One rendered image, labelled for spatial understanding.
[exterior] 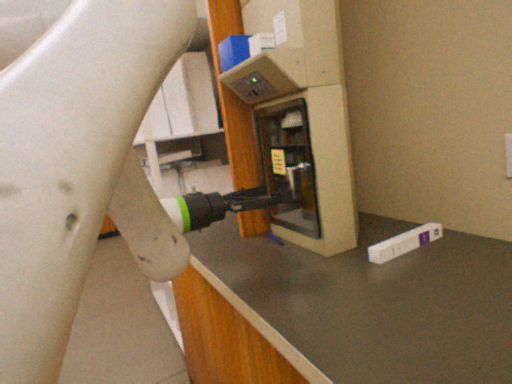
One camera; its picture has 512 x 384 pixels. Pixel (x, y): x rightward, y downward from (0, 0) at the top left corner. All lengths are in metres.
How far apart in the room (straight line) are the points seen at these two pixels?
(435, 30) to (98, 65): 1.08
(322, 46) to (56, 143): 0.86
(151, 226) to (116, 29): 0.39
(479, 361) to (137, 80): 0.60
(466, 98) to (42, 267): 1.13
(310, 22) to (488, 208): 0.71
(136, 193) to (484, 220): 0.96
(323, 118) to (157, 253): 0.57
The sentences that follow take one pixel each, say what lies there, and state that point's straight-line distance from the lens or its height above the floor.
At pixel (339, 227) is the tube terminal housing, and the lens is 1.04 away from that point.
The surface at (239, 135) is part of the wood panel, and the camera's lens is 1.26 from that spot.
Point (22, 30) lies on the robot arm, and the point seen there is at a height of 1.47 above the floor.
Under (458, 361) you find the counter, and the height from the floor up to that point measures 0.94.
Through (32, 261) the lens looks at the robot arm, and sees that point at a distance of 0.18.
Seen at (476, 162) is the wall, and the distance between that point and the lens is 1.19.
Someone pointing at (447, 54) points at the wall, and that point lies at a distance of 1.23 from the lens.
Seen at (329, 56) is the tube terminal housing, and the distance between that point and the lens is 1.03.
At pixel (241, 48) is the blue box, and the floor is 1.56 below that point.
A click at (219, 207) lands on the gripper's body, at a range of 0.86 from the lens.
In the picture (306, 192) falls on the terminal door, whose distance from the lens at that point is 1.01.
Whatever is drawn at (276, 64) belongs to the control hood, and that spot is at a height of 1.47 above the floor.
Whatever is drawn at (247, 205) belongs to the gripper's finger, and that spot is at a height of 1.15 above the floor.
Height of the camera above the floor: 1.32
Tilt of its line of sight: 9 degrees down
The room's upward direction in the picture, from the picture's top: 8 degrees counter-clockwise
